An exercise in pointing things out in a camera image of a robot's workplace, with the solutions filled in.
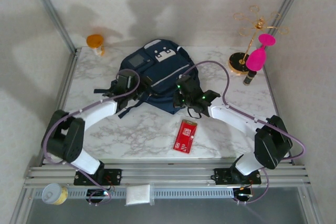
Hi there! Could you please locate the navy blue backpack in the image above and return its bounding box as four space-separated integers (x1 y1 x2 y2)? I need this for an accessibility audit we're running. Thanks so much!
93 39 202 119

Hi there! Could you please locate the red card packet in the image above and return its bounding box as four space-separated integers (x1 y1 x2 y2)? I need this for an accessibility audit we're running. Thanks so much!
173 119 198 154

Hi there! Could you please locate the small brown bottle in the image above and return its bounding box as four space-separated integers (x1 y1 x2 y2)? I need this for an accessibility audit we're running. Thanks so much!
243 69 257 86

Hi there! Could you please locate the orange pill bottle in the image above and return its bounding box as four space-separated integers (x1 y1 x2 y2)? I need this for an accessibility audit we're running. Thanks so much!
86 33 106 57

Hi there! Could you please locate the pink wine glass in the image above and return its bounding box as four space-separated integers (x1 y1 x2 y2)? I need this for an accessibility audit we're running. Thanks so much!
245 33 277 71

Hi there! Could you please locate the white plastic packet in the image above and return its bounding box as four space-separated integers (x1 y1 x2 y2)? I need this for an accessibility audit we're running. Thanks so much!
125 184 155 206

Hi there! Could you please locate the tin can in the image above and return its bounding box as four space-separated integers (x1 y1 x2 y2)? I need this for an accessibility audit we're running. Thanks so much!
41 183 69 206

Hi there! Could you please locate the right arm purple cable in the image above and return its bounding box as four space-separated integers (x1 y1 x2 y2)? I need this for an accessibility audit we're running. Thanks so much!
182 60 307 206

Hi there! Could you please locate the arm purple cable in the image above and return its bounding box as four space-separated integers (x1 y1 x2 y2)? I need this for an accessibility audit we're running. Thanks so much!
41 68 141 206
182 60 307 206

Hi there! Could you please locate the gold wire glass rack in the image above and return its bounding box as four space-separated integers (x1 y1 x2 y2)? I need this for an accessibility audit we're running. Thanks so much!
227 5 289 75

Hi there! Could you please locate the aluminium side rail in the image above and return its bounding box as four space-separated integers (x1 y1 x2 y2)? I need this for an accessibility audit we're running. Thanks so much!
262 63 295 167
39 47 81 167

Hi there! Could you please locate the aluminium rail bed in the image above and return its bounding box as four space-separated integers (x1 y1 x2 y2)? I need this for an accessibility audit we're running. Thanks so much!
23 157 312 189

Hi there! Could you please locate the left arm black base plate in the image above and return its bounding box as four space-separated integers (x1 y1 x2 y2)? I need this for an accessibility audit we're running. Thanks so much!
73 168 123 186

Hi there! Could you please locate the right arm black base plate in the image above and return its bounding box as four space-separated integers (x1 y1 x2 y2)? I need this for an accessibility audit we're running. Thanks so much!
214 167 260 185

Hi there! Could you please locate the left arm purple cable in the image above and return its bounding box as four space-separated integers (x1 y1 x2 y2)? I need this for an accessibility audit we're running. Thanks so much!
41 68 141 206

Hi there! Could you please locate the grey slotted cable duct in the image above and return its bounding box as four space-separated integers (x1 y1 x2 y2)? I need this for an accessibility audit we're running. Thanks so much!
34 187 253 200

